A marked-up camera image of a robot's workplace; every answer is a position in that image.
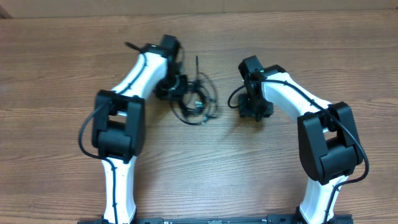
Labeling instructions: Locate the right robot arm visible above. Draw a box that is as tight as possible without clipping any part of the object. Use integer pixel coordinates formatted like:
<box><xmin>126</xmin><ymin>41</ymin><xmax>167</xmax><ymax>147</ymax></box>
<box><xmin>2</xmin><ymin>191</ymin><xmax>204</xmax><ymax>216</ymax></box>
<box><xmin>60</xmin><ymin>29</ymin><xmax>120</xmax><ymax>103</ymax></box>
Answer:
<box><xmin>236</xmin><ymin>55</ymin><xmax>369</xmax><ymax>223</ymax></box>

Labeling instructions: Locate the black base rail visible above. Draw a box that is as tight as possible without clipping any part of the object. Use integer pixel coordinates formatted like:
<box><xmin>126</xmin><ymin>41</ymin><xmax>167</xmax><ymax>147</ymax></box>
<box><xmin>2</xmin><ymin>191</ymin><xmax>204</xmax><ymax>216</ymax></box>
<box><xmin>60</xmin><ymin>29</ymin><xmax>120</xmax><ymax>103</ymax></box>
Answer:
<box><xmin>77</xmin><ymin>214</ymin><xmax>354</xmax><ymax>224</ymax></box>

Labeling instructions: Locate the black thin cable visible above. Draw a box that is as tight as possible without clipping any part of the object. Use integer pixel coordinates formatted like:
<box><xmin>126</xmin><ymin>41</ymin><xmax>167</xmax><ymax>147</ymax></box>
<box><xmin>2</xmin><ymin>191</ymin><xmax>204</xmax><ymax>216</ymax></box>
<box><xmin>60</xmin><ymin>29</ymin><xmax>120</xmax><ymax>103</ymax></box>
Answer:
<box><xmin>180</xmin><ymin>55</ymin><xmax>220</xmax><ymax>121</ymax></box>

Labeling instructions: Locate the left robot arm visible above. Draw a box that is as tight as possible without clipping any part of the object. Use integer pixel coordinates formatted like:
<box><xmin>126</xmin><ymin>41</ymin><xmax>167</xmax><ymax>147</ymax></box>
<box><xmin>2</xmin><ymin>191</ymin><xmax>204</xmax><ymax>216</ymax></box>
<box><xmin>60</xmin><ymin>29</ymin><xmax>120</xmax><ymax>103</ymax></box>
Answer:
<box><xmin>89</xmin><ymin>35</ymin><xmax>187</xmax><ymax>223</ymax></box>

